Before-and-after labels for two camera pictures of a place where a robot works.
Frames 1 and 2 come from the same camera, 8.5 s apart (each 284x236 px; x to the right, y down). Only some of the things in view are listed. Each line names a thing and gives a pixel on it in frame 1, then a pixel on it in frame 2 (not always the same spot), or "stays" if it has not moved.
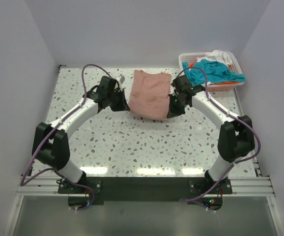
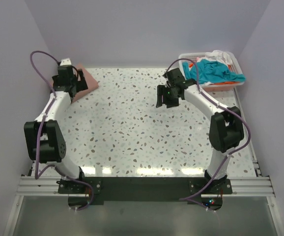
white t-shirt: (223, 56) stays
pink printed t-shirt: (150, 95) -> (91, 84)
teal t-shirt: (215, 72) stays
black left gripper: (123, 105) -> (81, 84)
